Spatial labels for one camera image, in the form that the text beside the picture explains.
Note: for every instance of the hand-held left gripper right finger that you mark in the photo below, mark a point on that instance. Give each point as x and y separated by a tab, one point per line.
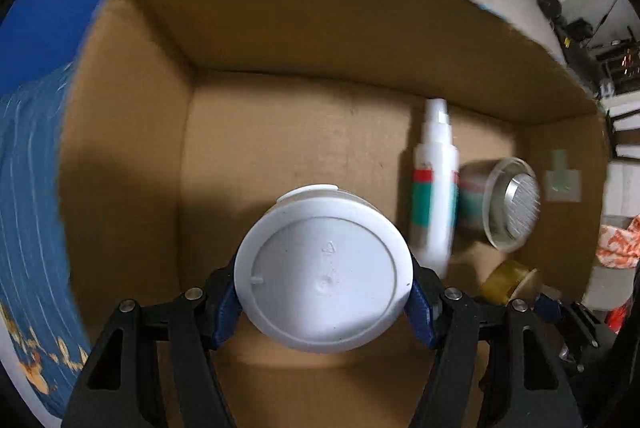
421	308

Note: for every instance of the black dumbbell weight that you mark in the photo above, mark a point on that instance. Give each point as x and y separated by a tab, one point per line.
550	5

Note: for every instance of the blue patterned blanket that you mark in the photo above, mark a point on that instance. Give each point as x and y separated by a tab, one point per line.
35	233

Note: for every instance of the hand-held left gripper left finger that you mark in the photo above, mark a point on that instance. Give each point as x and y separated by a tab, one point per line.
224	308

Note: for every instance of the orange patterned cloth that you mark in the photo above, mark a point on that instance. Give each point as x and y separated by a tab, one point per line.
619	243

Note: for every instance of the brown cardboard box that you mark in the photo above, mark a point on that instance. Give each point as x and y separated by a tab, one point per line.
300	132

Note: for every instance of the white spray bottle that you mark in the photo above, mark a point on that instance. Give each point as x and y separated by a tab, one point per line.
434	188

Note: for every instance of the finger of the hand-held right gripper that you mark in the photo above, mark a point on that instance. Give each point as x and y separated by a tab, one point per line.
548	309

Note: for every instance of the pale tape label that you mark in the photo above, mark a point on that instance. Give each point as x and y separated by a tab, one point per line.
564	180

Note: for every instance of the white plastic jar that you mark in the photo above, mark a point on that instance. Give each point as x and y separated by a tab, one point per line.
322	268

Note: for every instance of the clear jar with metal lid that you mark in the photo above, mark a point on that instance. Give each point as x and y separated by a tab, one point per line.
505	203

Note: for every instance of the plain blue board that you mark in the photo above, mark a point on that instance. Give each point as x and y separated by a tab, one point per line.
45	17

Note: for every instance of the amber glass jar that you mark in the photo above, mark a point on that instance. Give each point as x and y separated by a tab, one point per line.
505	280

